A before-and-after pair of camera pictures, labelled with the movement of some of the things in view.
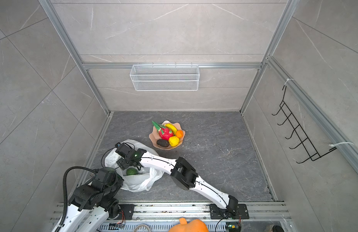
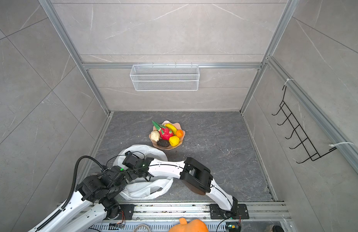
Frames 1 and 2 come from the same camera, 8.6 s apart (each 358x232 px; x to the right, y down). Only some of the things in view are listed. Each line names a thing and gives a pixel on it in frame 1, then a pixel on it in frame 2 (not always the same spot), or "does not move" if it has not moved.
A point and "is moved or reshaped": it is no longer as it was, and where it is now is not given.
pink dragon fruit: [164, 133] does not move
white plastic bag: [146, 176] is moved or reshaped
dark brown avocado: [162, 143] does not move
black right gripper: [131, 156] to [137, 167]
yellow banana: [171, 126] does not move
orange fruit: [179, 134] does not move
